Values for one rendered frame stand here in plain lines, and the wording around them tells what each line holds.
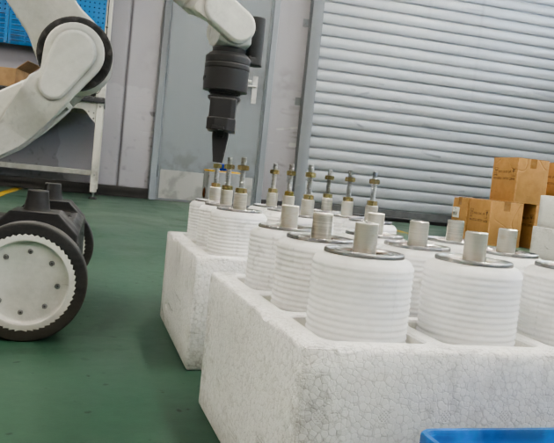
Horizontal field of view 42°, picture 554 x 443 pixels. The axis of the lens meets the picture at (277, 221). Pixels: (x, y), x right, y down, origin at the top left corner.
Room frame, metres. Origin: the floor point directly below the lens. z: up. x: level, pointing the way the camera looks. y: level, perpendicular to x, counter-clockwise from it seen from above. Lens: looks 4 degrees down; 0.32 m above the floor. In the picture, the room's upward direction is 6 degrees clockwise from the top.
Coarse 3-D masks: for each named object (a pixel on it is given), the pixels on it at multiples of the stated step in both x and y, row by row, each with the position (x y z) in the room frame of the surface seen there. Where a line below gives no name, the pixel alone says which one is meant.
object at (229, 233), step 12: (216, 216) 1.15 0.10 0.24; (228, 216) 1.14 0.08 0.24; (240, 216) 1.14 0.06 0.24; (252, 216) 1.15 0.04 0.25; (264, 216) 1.17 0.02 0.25; (216, 228) 1.15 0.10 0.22; (228, 228) 1.14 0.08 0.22; (240, 228) 1.14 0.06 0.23; (216, 240) 1.15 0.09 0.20; (228, 240) 1.14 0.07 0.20; (240, 240) 1.14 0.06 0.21; (216, 252) 1.15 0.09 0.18; (228, 252) 1.14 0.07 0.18; (240, 252) 1.14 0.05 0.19
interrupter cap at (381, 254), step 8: (328, 248) 0.65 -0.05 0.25; (336, 248) 0.66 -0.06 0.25; (344, 248) 0.68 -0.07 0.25; (352, 248) 0.69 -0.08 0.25; (352, 256) 0.63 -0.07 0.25; (360, 256) 0.63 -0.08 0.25; (368, 256) 0.63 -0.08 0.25; (376, 256) 0.63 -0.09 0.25; (384, 256) 0.63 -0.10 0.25; (392, 256) 0.64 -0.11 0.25; (400, 256) 0.65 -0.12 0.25
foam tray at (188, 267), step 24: (168, 240) 1.44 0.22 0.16; (192, 240) 1.33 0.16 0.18; (168, 264) 1.41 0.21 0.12; (192, 264) 1.12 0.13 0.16; (216, 264) 1.10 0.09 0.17; (240, 264) 1.11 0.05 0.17; (168, 288) 1.37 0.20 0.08; (192, 288) 1.10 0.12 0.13; (168, 312) 1.34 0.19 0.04; (192, 312) 1.09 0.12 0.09; (192, 336) 1.09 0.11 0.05; (192, 360) 1.09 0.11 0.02
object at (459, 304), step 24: (432, 264) 0.69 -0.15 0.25; (456, 264) 0.67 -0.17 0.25; (432, 288) 0.68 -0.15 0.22; (456, 288) 0.66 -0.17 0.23; (480, 288) 0.65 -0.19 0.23; (504, 288) 0.66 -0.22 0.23; (432, 312) 0.68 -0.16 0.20; (456, 312) 0.66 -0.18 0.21; (480, 312) 0.65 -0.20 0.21; (504, 312) 0.66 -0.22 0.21; (432, 336) 0.67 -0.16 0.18; (456, 336) 0.66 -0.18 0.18; (480, 336) 0.65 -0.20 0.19; (504, 336) 0.66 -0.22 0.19
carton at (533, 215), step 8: (528, 208) 4.86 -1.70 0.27; (536, 208) 4.78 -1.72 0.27; (528, 216) 4.85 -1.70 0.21; (536, 216) 4.78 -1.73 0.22; (528, 224) 4.84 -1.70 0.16; (536, 224) 4.78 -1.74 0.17; (528, 232) 4.83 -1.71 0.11; (520, 240) 4.91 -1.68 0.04; (528, 240) 4.81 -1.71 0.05; (528, 248) 4.80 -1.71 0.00
